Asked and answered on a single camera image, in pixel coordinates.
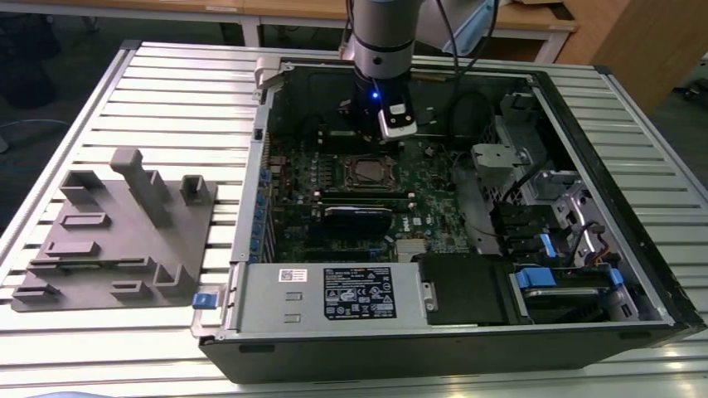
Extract black PC case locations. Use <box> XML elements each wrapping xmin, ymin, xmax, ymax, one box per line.
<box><xmin>197</xmin><ymin>56</ymin><xmax>708</xmax><ymax>385</ymax></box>

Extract black office chair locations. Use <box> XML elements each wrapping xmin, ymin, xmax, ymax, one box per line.
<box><xmin>0</xmin><ymin>12</ymin><xmax>62</xmax><ymax>109</ymax></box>

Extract silver metal drive cage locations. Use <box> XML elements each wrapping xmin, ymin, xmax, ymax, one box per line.
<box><xmin>470</xmin><ymin>93</ymin><xmax>557</xmax><ymax>200</ymax></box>

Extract silver power supply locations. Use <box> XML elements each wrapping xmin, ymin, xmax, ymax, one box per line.
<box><xmin>218</xmin><ymin>261</ymin><xmax>433</xmax><ymax>333</ymax></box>

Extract grey parts rack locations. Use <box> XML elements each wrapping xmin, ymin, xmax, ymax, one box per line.
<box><xmin>9</xmin><ymin>148</ymin><xmax>220</xmax><ymax>313</ymax></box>

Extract blue carrier handle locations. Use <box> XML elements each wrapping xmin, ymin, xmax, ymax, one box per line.
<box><xmin>536</xmin><ymin>233</ymin><xmax>561</xmax><ymax>257</ymax></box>

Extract wooden desk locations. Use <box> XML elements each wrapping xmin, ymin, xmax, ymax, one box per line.
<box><xmin>0</xmin><ymin>0</ymin><xmax>264</xmax><ymax>47</ymax></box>
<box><xmin>257</xmin><ymin>0</ymin><xmax>581</xmax><ymax>64</ymax></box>

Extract thick black cable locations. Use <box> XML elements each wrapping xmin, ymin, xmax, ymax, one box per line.
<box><xmin>445</xmin><ymin>89</ymin><xmax>497</xmax><ymax>140</ymax></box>

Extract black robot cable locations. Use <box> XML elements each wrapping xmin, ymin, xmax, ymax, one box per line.
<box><xmin>425</xmin><ymin>0</ymin><xmax>464</xmax><ymax>125</ymax></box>

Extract CPU socket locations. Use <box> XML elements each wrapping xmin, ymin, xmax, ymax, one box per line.
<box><xmin>341</xmin><ymin>154</ymin><xmax>400</xmax><ymax>191</ymax></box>

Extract silver chipset heatsink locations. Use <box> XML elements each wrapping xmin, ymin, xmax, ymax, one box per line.
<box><xmin>396</xmin><ymin>238</ymin><xmax>432</xmax><ymax>255</ymax></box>

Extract RAM slot white clips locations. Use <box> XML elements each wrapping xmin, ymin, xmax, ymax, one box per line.
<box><xmin>313</xmin><ymin>191</ymin><xmax>416</xmax><ymax>198</ymax></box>
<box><xmin>317</xmin><ymin>199</ymin><xmax>417</xmax><ymax>208</ymax></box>

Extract green motherboard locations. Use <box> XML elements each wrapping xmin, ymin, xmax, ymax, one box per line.
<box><xmin>262</xmin><ymin>124</ymin><xmax>485</xmax><ymax>265</ymax></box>

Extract wooden cabinet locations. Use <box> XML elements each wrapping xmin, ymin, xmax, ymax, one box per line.
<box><xmin>556</xmin><ymin>0</ymin><xmax>708</xmax><ymax>119</ymax></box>

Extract black drive bay block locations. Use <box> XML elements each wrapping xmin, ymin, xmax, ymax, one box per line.
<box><xmin>489</xmin><ymin>202</ymin><xmax>568</xmax><ymax>260</ymax></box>

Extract black graphics card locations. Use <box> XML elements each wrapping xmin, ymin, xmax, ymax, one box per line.
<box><xmin>321</xmin><ymin>204</ymin><xmax>394</xmax><ymax>238</ymax></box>

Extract hard disk blue carrier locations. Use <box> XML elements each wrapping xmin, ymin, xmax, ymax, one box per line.
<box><xmin>510</xmin><ymin>265</ymin><xmax>625</xmax><ymax>325</ymax></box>

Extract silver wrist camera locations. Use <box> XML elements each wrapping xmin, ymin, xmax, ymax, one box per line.
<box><xmin>376</xmin><ymin>103</ymin><xmax>418</xmax><ymax>142</ymax></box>

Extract metal socket cover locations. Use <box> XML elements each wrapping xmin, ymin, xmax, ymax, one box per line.
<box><xmin>348</xmin><ymin>156</ymin><xmax>397</xmax><ymax>187</ymax></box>

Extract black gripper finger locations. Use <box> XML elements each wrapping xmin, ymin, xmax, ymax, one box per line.
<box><xmin>334</xmin><ymin>96</ymin><xmax>386</xmax><ymax>147</ymax></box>

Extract silver CPU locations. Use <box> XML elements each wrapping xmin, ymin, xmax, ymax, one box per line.
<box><xmin>353</xmin><ymin>159</ymin><xmax>386</xmax><ymax>180</ymax></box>

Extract black power cable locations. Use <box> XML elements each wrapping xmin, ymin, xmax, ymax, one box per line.
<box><xmin>510</xmin><ymin>159</ymin><xmax>554</xmax><ymax>204</ymax></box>

